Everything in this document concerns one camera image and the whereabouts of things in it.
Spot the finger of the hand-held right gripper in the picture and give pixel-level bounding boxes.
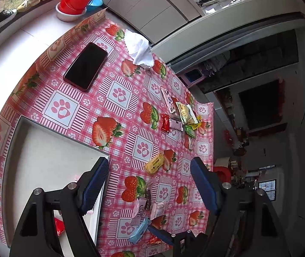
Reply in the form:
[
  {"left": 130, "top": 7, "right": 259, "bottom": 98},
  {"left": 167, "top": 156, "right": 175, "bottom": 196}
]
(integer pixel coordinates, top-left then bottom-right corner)
[{"left": 147, "top": 225, "right": 209, "bottom": 257}]

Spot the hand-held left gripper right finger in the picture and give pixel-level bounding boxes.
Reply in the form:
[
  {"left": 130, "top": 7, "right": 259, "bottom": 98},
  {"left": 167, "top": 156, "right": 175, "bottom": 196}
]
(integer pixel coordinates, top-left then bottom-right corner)
[{"left": 190, "top": 157, "right": 292, "bottom": 257}]

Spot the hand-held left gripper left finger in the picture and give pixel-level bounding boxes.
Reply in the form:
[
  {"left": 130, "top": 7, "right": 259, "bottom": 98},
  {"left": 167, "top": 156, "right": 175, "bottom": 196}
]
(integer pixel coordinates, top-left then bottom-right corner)
[{"left": 9, "top": 157, "right": 110, "bottom": 257}]

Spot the blue snack packet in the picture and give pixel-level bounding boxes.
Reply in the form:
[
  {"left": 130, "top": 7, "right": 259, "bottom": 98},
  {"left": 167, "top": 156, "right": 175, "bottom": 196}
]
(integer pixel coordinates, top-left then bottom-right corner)
[{"left": 128, "top": 218, "right": 151, "bottom": 244}]

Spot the white rectangular tray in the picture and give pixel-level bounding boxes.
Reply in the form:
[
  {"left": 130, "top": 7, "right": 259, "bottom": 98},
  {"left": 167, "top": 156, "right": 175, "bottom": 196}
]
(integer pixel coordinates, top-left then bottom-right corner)
[{"left": 2, "top": 115, "right": 110, "bottom": 257}]

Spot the red stool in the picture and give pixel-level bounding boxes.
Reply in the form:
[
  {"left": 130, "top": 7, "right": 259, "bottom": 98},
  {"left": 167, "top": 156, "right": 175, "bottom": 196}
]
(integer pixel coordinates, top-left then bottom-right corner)
[{"left": 213, "top": 166, "right": 232, "bottom": 184}]

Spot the pale pink snack packet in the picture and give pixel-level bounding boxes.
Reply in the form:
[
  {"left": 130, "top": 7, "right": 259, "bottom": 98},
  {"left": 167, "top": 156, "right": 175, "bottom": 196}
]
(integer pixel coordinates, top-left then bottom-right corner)
[{"left": 150, "top": 201, "right": 166, "bottom": 220}]

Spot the pink white snack packet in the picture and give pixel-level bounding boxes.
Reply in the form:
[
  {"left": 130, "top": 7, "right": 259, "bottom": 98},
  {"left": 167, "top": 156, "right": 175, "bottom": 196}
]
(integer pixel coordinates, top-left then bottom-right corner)
[{"left": 129, "top": 197, "right": 147, "bottom": 227}]

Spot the dark brown snack packet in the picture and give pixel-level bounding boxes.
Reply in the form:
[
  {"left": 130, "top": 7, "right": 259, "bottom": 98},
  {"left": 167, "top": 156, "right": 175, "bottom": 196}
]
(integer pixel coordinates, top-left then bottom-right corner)
[{"left": 145, "top": 182, "right": 155, "bottom": 211}]

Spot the long yellow snack packet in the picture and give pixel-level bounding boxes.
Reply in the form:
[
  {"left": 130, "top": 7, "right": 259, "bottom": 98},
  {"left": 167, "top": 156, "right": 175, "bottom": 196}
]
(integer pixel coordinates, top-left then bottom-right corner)
[{"left": 144, "top": 152, "right": 164, "bottom": 174}]

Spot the yellow flat snack packet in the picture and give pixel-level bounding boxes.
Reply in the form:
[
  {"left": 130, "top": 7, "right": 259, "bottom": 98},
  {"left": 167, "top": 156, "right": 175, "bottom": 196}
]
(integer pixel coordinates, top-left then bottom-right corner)
[{"left": 186, "top": 115, "right": 201, "bottom": 131}]

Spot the barred window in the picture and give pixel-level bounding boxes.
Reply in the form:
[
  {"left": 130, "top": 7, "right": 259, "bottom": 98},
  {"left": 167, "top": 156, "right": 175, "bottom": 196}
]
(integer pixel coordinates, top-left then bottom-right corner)
[{"left": 258, "top": 179, "right": 276, "bottom": 201}]

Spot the pink square snack packet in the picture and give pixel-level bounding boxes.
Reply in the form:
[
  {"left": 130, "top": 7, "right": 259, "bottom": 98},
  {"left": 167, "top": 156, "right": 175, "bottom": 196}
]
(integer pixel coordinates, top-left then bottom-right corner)
[{"left": 170, "top": 119, "right": 184, "bottom": 131}]

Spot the small red candy packet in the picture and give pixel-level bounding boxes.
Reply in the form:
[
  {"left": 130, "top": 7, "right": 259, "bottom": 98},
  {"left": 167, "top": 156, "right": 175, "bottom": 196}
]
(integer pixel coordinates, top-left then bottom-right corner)
[{"left": 160, "top": 113, "right": 170, "bottom": 132}]

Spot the beige green snack packet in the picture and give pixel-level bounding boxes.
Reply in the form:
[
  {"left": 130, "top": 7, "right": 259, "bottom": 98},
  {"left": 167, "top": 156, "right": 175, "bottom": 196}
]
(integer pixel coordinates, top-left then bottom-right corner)
[{"left": 176, "top": 102, "right": 198, "bottom": 125}]

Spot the strawberry print pink tablecloth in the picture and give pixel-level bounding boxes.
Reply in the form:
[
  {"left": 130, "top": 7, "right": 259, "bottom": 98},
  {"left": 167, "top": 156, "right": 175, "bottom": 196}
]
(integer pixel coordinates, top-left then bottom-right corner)
[{"left": 0, "top": 8, "right": 214, "bottom": 257}]

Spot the white red snack packet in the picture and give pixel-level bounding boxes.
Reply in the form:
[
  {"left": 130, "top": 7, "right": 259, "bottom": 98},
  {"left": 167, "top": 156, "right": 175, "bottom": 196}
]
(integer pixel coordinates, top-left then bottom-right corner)
[{"left": 161, "top": 87, "right": 176, "bottom": 113}]

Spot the dark screen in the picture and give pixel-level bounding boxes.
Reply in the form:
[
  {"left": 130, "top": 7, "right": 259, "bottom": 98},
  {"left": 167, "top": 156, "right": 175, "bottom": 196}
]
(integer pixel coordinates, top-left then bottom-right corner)
[{"left": 238, "top": 80, "right": 287, "bottom": 130}]

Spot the pink box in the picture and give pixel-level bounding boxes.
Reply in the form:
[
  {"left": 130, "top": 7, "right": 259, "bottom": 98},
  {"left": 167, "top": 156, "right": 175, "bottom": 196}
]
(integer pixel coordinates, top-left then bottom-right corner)
[{"left": 185, "top": 68, "right": 204, "bottom": 86}]

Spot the black smartphone red case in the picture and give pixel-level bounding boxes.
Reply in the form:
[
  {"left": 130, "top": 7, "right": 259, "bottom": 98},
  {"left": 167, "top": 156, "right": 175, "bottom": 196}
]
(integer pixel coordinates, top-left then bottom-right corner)
[{"left": 63, "top": 42, "right": 108, "bottom": 91}]

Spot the white crumpled tissue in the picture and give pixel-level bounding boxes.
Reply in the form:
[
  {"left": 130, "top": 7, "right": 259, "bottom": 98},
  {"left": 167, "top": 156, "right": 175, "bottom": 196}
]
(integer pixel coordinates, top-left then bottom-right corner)
[{"left": 124, "top": 29, "right": 153, "bottom": 70}]

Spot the white basin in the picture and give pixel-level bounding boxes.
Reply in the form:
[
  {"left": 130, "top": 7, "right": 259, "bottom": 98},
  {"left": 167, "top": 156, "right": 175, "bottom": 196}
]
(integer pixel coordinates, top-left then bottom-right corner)
[{"left": 55, "top": 3, "right": 88, "bottom": 22}]

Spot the blue basin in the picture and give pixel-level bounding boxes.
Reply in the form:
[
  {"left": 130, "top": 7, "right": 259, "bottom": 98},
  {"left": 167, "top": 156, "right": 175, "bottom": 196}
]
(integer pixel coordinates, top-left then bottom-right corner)
[{"left": 87, "top": 0, "right": 103, "bottom": 12}]

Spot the red plastic bucket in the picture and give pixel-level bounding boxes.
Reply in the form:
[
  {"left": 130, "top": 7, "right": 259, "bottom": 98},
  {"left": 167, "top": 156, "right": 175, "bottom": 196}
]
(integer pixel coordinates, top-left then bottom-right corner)
[{"left": 59, "top": 0, "right": 90, "bottom": 14}]

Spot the grey cabinet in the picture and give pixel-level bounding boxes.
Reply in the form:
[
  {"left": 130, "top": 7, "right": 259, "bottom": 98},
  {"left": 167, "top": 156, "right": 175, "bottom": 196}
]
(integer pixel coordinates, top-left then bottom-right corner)
[{"left": 105, "top": 0, "right": 205, "bottom": 45}]

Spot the black white sneaker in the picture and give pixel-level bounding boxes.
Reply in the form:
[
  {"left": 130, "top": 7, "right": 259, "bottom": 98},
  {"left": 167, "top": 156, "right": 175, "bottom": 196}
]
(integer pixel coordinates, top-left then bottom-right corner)
[{"left": 0, "top": 9, "right": 17, "bottom": 30}]

